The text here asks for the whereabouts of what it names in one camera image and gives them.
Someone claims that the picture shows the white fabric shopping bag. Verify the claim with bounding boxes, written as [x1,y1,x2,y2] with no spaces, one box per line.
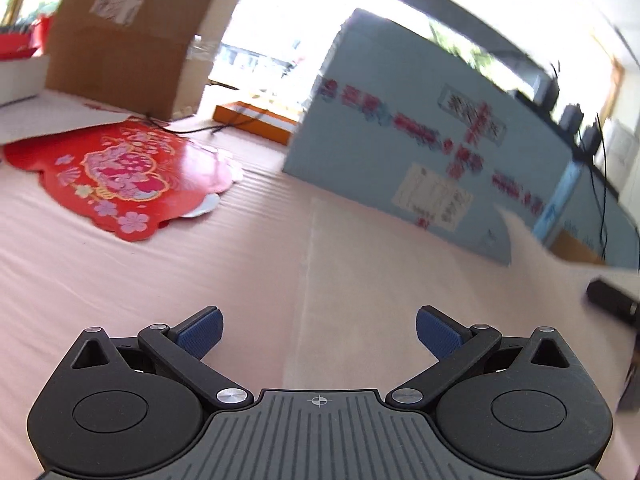
[282,195,640,413]

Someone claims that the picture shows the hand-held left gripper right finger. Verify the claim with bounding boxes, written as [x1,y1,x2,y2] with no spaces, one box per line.
[387,305,581,411]

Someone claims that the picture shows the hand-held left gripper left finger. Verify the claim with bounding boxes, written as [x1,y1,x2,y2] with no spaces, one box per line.
[60,305,251,411]

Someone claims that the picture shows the thin black cable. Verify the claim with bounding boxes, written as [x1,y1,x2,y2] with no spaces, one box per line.
[144,110,227,137]

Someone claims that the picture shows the plain light blue box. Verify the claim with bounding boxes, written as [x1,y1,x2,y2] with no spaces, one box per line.
[532,157,638,268]

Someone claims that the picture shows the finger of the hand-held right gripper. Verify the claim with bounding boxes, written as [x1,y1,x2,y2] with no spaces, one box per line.
[586,280,640,333]

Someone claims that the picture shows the red floral paper cutout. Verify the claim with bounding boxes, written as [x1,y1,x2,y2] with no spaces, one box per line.
[2,117,243,243]

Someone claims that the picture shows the red packets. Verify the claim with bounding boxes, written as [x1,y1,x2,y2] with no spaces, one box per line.
[0,15,56,61]

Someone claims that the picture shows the large light blue box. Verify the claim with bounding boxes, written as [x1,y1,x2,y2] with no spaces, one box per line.
[282,8,583,267]

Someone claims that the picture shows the white textured sheet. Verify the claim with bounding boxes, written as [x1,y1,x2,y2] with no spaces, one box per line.
[0,87,131,147]

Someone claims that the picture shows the open brown cardboard box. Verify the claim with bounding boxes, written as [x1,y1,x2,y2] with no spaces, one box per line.
[45,0,243,122]

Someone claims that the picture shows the white box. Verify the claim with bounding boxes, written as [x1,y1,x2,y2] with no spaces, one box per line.
[0,52,51,107]

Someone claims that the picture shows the orange flat box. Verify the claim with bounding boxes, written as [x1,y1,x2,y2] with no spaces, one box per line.
[212,101,301,147]

